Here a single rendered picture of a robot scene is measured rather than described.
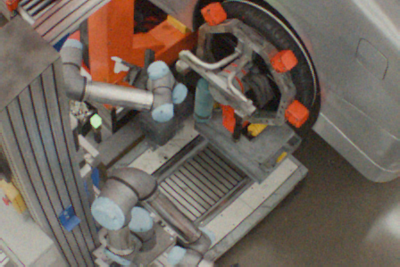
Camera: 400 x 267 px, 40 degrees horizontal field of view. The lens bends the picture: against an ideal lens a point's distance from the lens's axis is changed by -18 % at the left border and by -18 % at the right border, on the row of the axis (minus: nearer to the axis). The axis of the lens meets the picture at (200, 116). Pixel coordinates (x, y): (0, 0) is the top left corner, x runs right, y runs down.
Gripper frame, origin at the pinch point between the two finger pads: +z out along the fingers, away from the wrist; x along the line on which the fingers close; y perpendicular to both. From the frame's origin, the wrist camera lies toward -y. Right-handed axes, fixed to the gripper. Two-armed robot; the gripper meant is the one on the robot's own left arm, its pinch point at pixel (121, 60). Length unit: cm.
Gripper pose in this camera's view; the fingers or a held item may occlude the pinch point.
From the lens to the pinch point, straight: 271.5
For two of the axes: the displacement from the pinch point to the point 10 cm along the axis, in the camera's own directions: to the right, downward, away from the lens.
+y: -4.4, 9.0, 0.3
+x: 4.9, 2.1, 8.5
